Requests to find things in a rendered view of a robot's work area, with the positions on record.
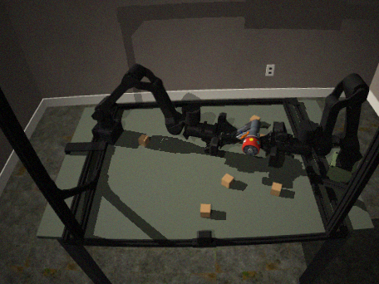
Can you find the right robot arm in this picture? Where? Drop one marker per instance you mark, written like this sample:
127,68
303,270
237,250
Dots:
320,136

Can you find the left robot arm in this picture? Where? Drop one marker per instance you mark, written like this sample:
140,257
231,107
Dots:
173,121

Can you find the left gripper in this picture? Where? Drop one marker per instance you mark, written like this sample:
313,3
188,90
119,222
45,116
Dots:
207,131

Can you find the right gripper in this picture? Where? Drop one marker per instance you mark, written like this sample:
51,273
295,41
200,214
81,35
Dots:
285,148

